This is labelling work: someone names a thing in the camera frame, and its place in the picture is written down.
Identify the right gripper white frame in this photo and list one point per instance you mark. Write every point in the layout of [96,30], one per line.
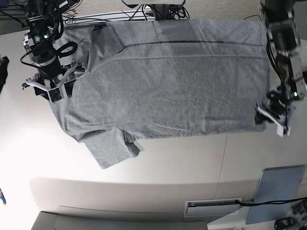
[55,89]

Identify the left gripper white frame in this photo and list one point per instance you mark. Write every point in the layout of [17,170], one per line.
[276,110]

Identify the grey T-shirt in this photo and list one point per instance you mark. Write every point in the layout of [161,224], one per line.
[163,79]

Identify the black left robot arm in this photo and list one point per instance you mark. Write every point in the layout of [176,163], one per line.
[282,46]

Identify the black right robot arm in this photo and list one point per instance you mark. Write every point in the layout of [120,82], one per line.
[44,18]

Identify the blue-grey flat panel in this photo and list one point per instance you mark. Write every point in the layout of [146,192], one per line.
[280,183]

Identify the black teal device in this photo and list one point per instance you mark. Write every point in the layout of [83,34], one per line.
[287,223]

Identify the blue orange tool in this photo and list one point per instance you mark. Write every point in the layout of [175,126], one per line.
[2,198]

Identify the white cable outlet box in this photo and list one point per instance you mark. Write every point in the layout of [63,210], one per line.
[211,208]

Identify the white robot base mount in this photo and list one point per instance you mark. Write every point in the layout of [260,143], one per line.
[161,9]

